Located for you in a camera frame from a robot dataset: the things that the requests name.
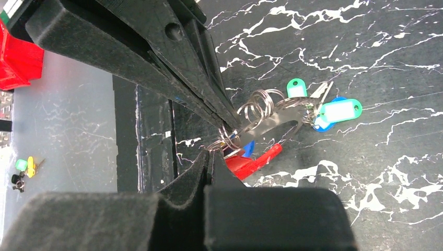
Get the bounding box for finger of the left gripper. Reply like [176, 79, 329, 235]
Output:
[100, 1, 241, 129]

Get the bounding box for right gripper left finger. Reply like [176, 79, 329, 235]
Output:
[1, 151, 209, 250]

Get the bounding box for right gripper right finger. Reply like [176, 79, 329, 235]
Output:
[204, 151, 358, 250]

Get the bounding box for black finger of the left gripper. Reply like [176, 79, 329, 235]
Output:
[26, 0, 226, 130]

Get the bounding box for key with red tag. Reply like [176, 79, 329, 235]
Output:
[225, 144, 283, 180]

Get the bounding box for metal keyring with red handle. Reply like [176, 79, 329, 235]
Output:
[207, 78, 363, 160]

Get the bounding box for spare keys on floor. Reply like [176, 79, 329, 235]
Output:
[11, 156, 45, 193]

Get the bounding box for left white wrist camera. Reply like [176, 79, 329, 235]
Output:
[1, 22, 44, 90]

